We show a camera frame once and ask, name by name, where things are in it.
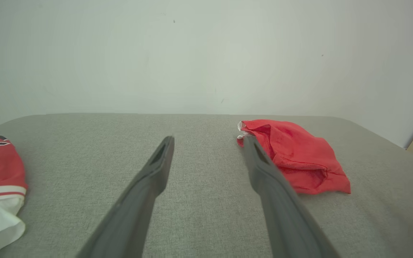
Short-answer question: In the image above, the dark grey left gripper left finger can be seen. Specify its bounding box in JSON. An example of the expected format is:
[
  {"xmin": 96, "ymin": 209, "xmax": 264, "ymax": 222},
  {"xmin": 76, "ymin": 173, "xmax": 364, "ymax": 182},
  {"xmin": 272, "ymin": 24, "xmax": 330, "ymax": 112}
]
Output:
[{"xmin": 77, "ymin": 135, "xmax": 175, "ymax": 258}]

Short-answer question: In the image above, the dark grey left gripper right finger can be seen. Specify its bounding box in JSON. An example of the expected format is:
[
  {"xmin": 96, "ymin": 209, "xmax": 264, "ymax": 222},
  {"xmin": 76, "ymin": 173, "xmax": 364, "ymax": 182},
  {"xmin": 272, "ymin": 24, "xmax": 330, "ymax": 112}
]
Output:
[{"xmin": 242, "ymin": 134, "xmax": 340, "ymax": 258}]

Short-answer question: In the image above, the red mesh garment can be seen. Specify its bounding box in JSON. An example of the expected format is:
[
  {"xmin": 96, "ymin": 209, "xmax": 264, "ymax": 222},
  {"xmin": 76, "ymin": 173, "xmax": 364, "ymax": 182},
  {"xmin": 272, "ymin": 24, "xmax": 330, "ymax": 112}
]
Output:
[{"xmin": 237, "ymin": 119, "xmax": 351, "ymax": 195}]

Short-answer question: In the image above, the grey fabric sofa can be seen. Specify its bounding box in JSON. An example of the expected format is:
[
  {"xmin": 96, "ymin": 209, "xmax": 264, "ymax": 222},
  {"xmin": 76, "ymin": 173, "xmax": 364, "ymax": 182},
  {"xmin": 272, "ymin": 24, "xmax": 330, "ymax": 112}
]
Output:
[{"xmin": 0, "ymin": 114, "xmax": 413, "ymax": 258}]

